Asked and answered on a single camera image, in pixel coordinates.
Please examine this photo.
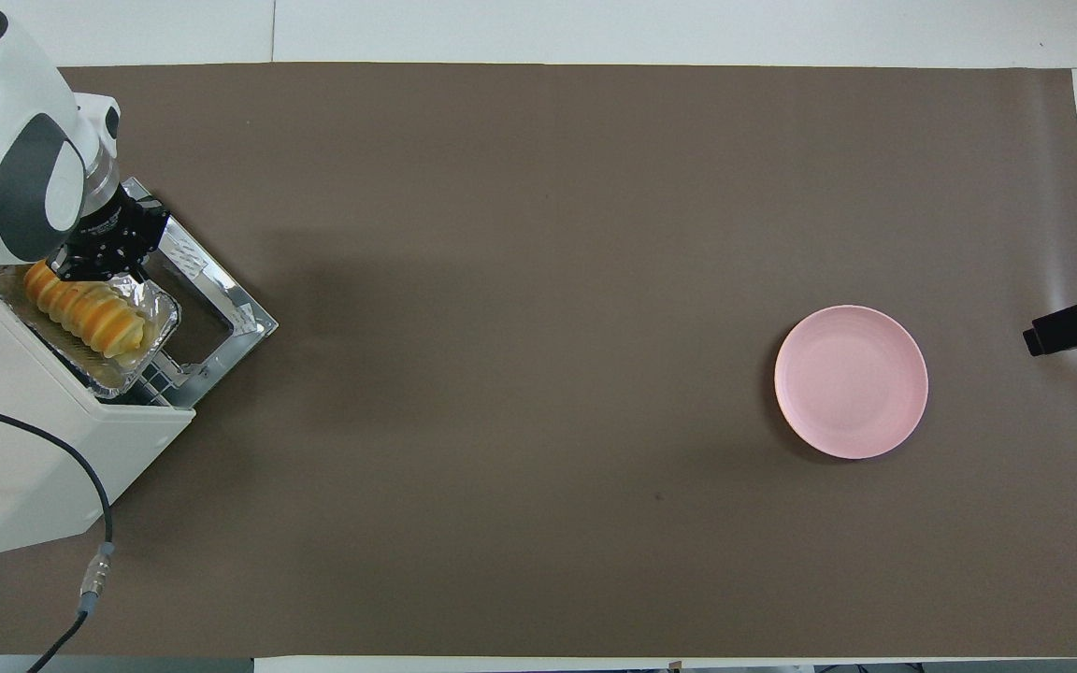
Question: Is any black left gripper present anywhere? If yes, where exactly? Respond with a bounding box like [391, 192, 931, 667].
[51, 194, 171, 287]

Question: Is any yellow sliced bread loaf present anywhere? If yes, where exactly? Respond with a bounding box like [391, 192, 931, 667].
[22, 259, 148, 359]

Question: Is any aluminium foil tray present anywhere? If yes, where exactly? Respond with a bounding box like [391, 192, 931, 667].
[0, 264, 183, 399]

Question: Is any glass oven door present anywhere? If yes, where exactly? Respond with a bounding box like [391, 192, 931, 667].
[116, 177, 280, 409]

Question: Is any cream toaster oven body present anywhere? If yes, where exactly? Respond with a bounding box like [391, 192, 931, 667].
[0, 265, 196, 563]

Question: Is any pink round plate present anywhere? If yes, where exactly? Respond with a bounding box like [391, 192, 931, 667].
[774, 305, 929, 460]

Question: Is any brown table mat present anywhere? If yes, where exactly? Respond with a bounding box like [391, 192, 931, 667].
[0, 63, 1077, 659]

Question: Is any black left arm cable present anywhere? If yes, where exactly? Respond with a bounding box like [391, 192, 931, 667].
[0, 396, 117, 673]

